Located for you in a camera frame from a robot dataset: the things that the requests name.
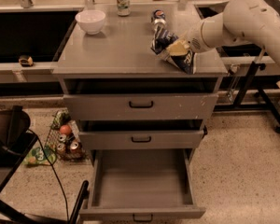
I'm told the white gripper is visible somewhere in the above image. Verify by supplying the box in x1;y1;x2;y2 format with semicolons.
166;27;205;56

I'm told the blue chip bag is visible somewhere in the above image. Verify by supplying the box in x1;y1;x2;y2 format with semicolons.
151;27;196;75

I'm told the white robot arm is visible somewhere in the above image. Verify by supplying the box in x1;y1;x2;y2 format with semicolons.
165;0;280;67

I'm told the grey top drawer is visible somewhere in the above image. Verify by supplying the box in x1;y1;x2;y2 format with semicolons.
63;93;217;120

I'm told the grey drawer cabinet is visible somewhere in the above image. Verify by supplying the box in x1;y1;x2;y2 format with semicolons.
51;2;230;161

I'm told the grey middle drawer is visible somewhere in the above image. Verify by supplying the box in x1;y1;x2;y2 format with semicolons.
79;130;203;150

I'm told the green chip bag in basket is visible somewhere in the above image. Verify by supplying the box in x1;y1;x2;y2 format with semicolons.
50;110;71;130

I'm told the grey open bottom drawer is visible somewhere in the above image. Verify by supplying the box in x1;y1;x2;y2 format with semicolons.
79;149;205;223

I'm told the green snack bag on floor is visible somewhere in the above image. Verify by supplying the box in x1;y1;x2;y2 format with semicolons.
23;146;57;166

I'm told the blue pepsi can lying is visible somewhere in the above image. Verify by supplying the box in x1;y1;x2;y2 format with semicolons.
151;9;166;32

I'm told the green white soda can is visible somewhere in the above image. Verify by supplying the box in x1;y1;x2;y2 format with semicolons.
117;0;130;16

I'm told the white bowl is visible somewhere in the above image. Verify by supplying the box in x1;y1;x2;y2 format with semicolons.
75;10;105;35

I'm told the orange fruit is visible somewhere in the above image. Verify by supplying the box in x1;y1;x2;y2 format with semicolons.
59;124;72;135

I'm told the red soda can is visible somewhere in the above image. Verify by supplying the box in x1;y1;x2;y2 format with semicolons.
70;141;81;154

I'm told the silver soda can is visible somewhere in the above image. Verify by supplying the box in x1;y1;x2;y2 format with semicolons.
59;134;67;143

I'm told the brown soda can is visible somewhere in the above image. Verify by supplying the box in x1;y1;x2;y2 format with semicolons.
56;143;66;155

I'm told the yellow black tape measure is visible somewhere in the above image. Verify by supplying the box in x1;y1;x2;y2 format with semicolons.
19;55;34;67

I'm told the black chair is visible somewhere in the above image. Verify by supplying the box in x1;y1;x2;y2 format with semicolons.
0;105;89;224

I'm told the wire basket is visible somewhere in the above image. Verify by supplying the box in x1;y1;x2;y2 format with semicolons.
46;109;86;161

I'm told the black cable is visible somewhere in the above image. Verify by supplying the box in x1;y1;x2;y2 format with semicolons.
27;128;71;222

